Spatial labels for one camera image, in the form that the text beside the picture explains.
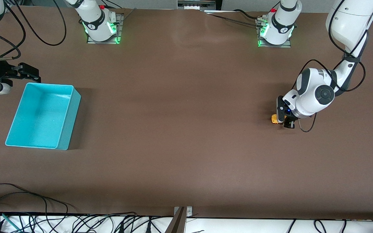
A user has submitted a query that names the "black base cable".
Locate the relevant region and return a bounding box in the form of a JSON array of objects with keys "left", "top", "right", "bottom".
[
  {"left": 233, "top": 9, "right": 263, "bottom": 21},
  {"left": 210, "top": 14, "right": 260, "bottom": 26},
  {"left": 102, "top": 0, "right": 124, "bottom": 9}
]

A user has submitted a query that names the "green cable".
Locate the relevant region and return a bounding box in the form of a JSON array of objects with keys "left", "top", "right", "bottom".
[{"left": 1, "top": 213, "right": 22, "bottom": 232}]

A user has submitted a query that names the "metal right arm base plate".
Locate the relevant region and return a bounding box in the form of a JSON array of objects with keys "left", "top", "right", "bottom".
[{"left": 87, "top": 13, "right": 124, "bottom": 45}]

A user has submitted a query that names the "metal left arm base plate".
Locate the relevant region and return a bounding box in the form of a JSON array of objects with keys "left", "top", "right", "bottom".
[{"left": 255, "top": 18, "right": 292, "bottom": 48}]

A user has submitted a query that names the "grey stand pole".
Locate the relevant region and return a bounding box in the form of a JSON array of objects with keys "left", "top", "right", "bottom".
[{"left": 165, "top": 207, "right": 187, "bottom": 233}]

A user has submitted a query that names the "teal plastic bin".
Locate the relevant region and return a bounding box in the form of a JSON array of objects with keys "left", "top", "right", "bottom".
[{"left": 5, "top": 83, "right": 82, "bottom": 151}]

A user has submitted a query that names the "black cable with metal plug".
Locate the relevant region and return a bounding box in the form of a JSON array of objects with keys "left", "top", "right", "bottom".
[{"left": 0, "top": 28, "right": 22, "bottom": 62}]

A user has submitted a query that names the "silver table clamp bracket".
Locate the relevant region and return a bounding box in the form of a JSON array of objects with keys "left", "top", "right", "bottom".
[{"left": 174, "top": 206, "right": 193, "bottom": 218}]

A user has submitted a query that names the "black loose cable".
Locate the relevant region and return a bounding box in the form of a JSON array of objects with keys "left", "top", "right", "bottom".
[
  {"left": 0, "top": 183, "right": 50, "bottom": 224},
  {"left": 0, "top": 191, "right": 69, "bottom": 224}
]

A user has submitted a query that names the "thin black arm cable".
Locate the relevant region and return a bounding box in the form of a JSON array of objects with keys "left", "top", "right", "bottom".
[{"left": 3, "top": 2, "right": 26, "bottom": 56}]

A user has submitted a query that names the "white power strip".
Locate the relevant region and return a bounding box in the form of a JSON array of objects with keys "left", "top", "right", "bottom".
[{"left": 177, "top": 0, "right": 218, "bottom": 10}]

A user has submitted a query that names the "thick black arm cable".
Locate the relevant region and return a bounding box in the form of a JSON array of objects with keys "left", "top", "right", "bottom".
[{"left": 11, "top": 0, "right": 67, "bottom": 46}]

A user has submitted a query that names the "white shelf board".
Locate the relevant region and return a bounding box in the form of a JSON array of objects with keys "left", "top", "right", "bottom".
[{"left": 0, "top": 214, "right": 373, "bottom": 233}]

